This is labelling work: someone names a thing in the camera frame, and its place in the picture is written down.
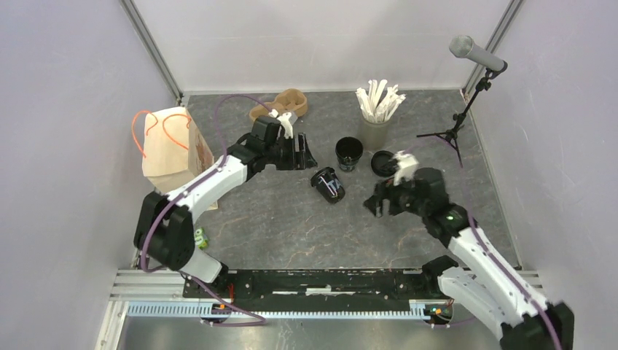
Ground brown paper bag orange handles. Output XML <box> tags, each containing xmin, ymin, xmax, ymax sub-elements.
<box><xmin>131</xmin><ymin>106</ymin><xmax>215</xmax><ymax>193</ymax></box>

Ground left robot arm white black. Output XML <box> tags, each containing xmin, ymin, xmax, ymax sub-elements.
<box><xmin>133</xmin><ymin>112</ymin><xmax>318</xmax><ymax>298</ymax></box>

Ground white wrapped straws bundle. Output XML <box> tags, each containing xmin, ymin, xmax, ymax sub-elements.
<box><xmin>355</xmin><ymin>79</ymin><xmax>407</xmax><ymax>124</ymax></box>

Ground black microphone tripod stand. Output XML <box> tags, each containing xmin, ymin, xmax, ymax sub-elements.
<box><xmin>416</xmin><ymin>69</ymin><xmax>500</xmax><ymax>168</ymax></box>

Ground small green toy box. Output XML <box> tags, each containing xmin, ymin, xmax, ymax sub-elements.
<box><xmin>194</xmin><ymin>227</ymin><xmax>209</xmax><ymax>249</ymax></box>

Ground black plastic cup lid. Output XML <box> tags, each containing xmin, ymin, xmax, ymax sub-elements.
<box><xmin>310</xmin><ymin>167</ymin><xmax>338</xmax><ymax>191</ymax></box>

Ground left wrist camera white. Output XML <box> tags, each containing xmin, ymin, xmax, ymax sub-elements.
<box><xmin>268</xmin><ymin>109</ymin><xmax>298</xmax><ymax>139</ymax></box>

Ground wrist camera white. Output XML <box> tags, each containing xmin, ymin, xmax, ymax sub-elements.
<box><xmin>393</xmin><ymin>151</ymin><xmax>419</xmax><ymax>186</ymax></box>
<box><xmin>268</xmin><ymin>109</ymin><xmax>298</xmax><ymax>139</ymax></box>

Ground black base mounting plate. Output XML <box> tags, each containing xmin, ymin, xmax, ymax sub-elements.
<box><xmin>183</xmin><ymin>268</ymin><xmax>454</xmax><ymax>312</ymax></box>

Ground cardboard two-cup carrier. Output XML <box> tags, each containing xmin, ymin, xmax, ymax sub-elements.
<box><xmin>249</xmin><ymin>88</ymin><xmax>308</xmax><ymax>121</ymax></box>

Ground grey microphone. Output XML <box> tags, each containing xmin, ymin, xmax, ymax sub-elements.
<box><xmin>449</xmin><ymin>36</ymin><xmax>508</xmax><ymax>72</ymax></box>

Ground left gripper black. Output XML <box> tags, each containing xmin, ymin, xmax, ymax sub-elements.
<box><xmin>265</xmin><ymin>133</ymin><xmax>318</xmax><ymax>171</ymax></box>

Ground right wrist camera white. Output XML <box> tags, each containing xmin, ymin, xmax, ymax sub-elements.
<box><xmin>393</xmin><ymin>151</ymin><xmax>419</xmax><ymax>186</ymax></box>

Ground white toothed cable rail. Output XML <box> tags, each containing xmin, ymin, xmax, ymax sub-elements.
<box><xmin>126</xmin><ymin>301</ymin><xmax>452</xmax><ymax>321</ymax></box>

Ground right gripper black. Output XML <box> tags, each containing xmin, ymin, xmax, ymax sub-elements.
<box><xmin>362</xmin><ymin>170</ymin><xmax>429</xmax><ymax>217</ymax></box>

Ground black coffee cup white lettering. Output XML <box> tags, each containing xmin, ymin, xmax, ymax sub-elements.
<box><xmin>335</xmin><ymin>136</ymin><xmax>364</xmax><ymax>172</ymax></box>

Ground grey straw holder cup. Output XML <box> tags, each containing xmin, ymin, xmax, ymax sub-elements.
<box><xmin>359</xmin><ymin>117</ymin><xmax>391</xmax><ymax>151</ymax></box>

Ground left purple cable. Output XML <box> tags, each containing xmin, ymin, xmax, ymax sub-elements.
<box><xmin>138</xmin><ymin>94</ymin><xmax>271</xmax><ymax>327</ymax></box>

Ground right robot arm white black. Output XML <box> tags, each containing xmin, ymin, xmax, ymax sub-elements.
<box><xmin>364</xmin><ymin>168</ymin><xmax>574</xmax><ymax>349</ymax></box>

